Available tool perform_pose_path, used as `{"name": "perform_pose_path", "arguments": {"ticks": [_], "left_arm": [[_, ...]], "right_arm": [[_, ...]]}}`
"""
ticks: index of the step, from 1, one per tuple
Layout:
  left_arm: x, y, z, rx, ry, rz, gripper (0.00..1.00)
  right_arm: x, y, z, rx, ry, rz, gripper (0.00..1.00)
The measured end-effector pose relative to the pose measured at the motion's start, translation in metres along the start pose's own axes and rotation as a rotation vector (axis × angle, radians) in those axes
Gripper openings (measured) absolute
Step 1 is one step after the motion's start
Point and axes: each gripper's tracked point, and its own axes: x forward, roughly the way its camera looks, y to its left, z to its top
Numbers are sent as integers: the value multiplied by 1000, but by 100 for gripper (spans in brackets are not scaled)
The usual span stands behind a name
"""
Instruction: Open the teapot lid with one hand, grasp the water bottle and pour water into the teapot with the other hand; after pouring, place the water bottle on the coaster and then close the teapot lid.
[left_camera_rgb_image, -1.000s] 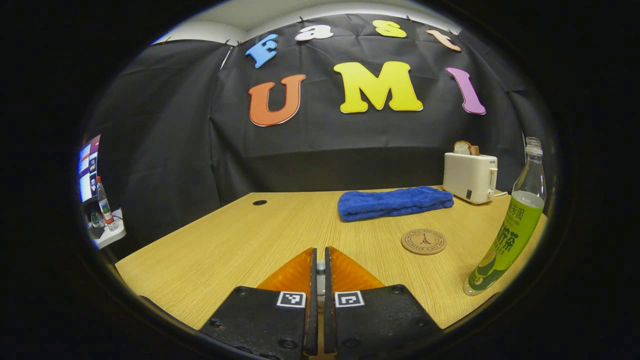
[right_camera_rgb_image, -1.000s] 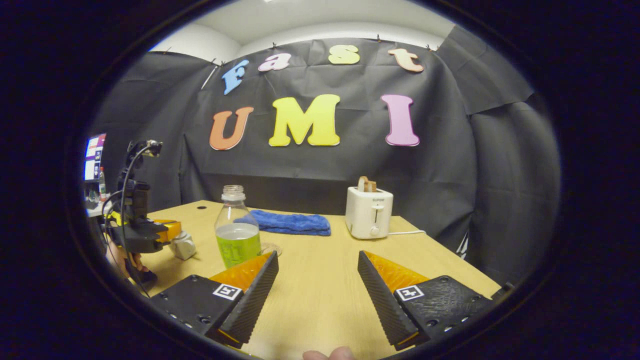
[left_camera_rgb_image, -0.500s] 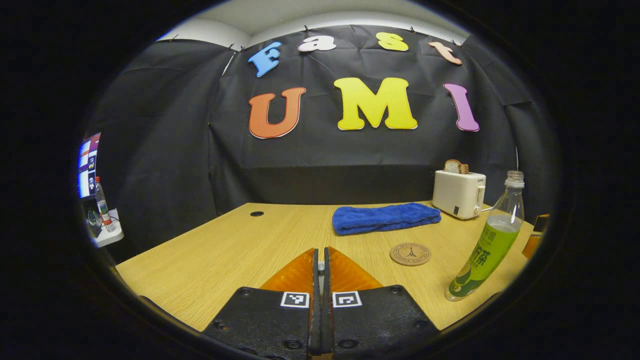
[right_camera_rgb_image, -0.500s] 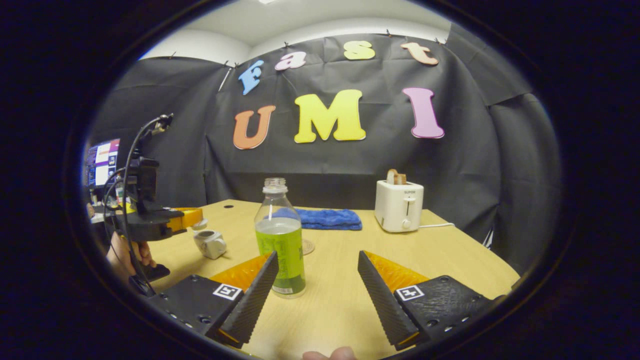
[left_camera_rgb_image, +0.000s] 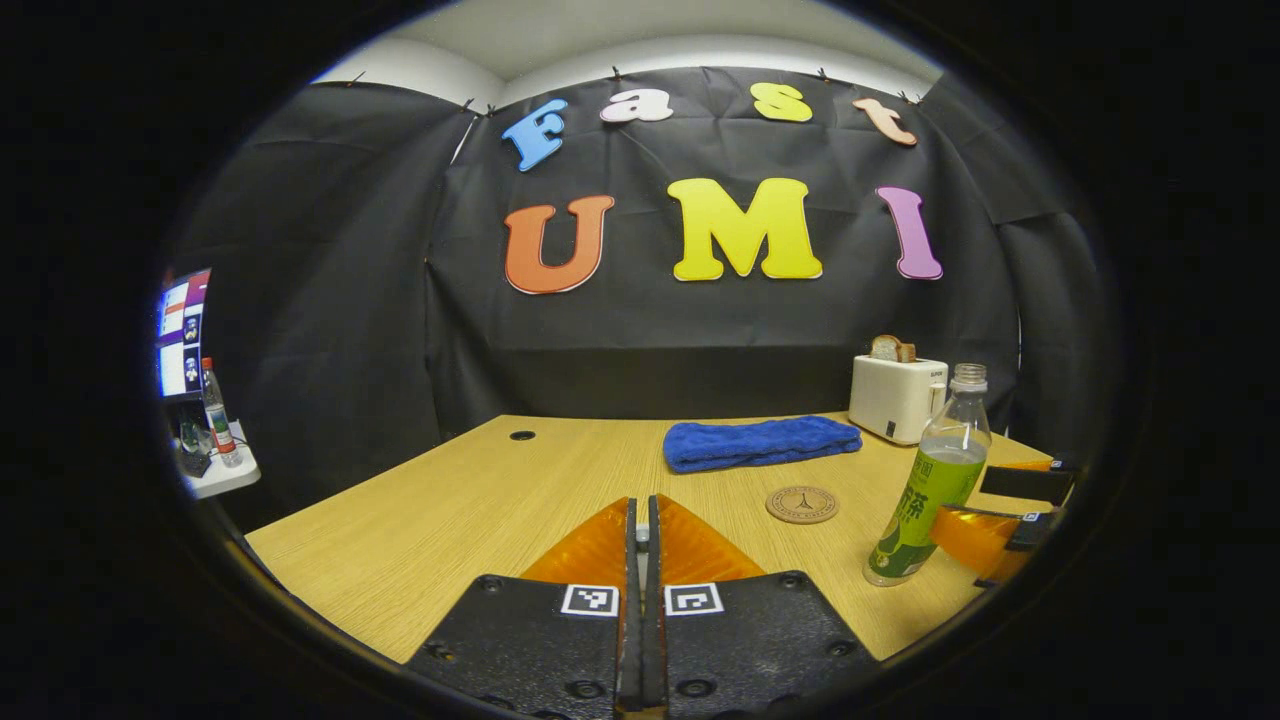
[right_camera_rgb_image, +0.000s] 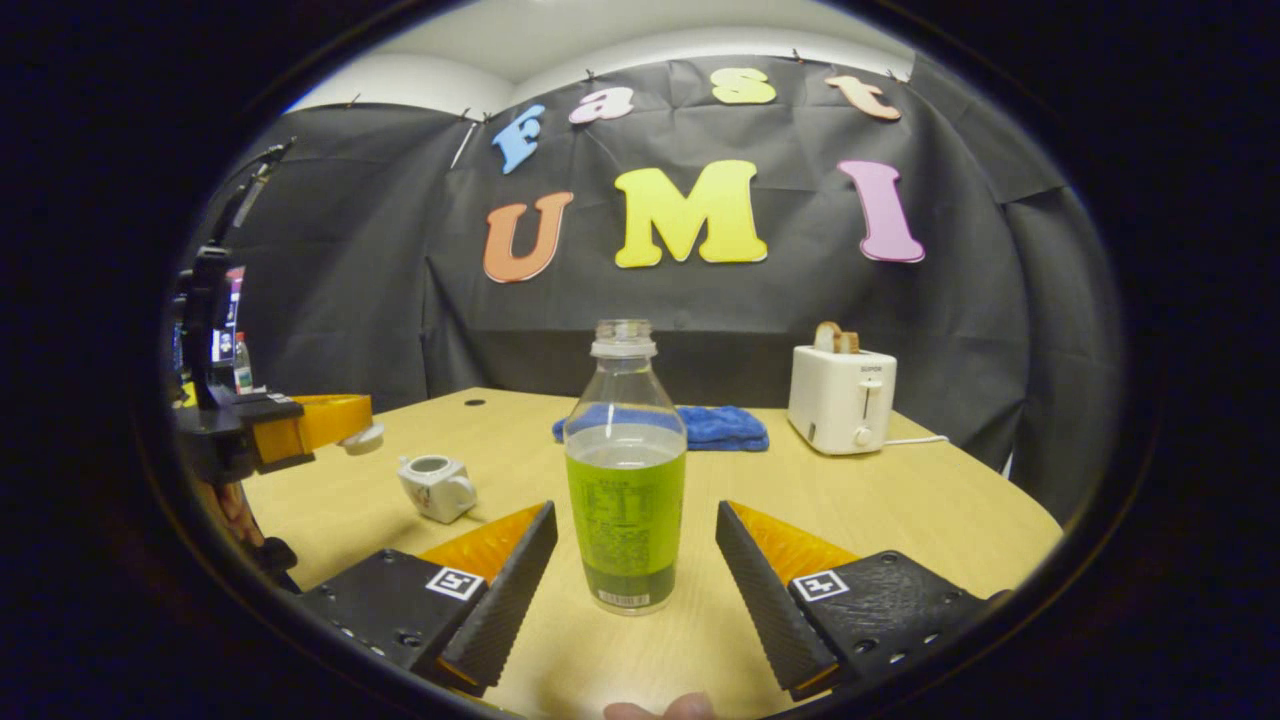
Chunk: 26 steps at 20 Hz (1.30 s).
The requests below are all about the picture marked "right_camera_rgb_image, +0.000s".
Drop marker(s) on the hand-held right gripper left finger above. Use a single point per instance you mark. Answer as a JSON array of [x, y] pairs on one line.
[[505, 600]]

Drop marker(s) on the clear green-label water bottle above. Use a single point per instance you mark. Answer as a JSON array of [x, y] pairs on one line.
[[625, 500]]

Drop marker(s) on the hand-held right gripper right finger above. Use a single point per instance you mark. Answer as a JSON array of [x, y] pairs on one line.
[[765, 600]]

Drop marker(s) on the blue towel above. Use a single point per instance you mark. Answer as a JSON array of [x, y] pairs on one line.
[[725, 428]]

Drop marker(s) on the white floral teacup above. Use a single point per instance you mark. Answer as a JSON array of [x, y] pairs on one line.
[[440, 497]]

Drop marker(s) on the white toaster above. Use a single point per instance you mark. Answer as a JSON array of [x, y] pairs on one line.
[[835, 400]]

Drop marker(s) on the light bread slice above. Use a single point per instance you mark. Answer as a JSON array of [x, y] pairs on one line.
[[827, 338]]

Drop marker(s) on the black backdrop cloth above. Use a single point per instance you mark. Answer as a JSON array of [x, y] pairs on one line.
[[350, 300]]

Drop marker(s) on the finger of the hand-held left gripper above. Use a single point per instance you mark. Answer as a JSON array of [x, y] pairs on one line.
[[270, 405], [225, 445]]

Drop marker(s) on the white teacup lid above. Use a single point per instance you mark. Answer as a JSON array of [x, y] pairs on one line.
[[363, 438]]

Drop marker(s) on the computer monitor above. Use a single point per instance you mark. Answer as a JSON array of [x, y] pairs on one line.
[[237, 315]]

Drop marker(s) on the brown toast slice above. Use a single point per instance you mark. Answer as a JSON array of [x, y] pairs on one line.
[[850, 343]]

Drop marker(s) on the red-capped clear bottle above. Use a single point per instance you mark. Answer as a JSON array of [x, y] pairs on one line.
[[243, 368]]

